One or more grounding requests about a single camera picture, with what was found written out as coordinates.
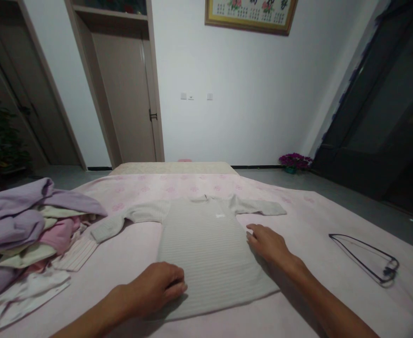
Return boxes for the person's left hand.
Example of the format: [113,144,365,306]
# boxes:
[126,261,189,318]

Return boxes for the person's right hand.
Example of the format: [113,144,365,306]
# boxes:
[245,223,298,271]

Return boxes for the person's right fingers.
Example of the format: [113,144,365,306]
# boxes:
[245,223,277,237]

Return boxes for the person's left fingers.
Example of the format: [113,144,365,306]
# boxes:
[166,266,189,296]

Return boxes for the person's right thumb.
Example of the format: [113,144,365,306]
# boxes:
[246,234,264,257]

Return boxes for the grey ribbed sweater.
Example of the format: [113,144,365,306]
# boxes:
[90,193,287,323]

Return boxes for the pink floral bedsheet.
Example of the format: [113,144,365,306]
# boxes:
[0,171,413,338]

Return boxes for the purple flowers in pot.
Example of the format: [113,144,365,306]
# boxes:
[278,152,314,175]

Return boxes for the white striped shirt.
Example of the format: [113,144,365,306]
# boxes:
[52,222,99,272]

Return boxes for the pink garment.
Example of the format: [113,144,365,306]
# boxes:
[26,215,83,272]

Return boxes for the white garment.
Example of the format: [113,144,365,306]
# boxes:
[0,270,72,331]

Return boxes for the cream garment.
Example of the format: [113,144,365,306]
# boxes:
[0,205,98,274]

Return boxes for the dark glass door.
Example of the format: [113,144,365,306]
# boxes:
[311,0,413,224]

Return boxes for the purple garment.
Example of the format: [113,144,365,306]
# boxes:
[0,177,108,300]

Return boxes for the light wooden door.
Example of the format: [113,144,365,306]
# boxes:
[64,0,165,170]

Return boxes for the gold framed picture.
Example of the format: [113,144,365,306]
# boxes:
[204,0,299,37]

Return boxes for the dark wooden door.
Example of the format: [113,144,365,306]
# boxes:
[0,0,87,172]

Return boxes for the black wire clothes hanger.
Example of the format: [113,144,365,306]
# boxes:
[328,233,400,289]

